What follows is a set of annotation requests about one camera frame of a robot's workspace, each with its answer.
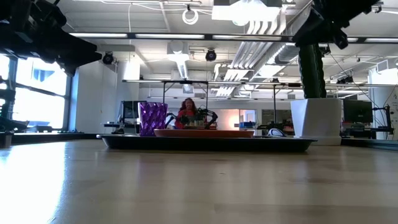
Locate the dark computer monitor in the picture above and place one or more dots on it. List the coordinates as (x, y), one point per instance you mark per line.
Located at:
(357, 111)
(130, 112)

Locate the white plant pot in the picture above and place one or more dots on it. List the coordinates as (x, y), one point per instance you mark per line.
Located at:
(317, 121)

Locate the purple plastic cup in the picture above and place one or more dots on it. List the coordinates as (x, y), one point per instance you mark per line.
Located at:
(152, 119)

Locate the dark green serving tray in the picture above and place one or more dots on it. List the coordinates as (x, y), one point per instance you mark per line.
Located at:
(202, 144)

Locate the black aluminium table frame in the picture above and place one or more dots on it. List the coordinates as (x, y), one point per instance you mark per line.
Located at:
(56, 137)

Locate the black background rig frame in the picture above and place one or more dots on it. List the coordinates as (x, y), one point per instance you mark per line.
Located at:
(186, 82)

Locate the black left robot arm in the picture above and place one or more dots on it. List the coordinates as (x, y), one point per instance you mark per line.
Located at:
(25, 28)

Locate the black ceiling-hung camera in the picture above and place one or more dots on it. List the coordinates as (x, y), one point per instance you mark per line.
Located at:
(108, 58)
(211, 55)

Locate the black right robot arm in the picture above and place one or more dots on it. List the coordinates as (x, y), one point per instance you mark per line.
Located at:
(345, 11)

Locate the orange plastic plate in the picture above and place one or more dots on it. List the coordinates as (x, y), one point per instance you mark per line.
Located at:
(203, 133)

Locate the black background robot arms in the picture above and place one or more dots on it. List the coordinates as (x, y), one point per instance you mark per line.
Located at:
(206, 116)

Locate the person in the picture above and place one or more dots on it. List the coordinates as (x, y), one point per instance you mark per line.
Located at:
(186, 113)

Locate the green cactus plant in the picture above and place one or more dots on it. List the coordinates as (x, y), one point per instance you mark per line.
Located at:
(311, 71)

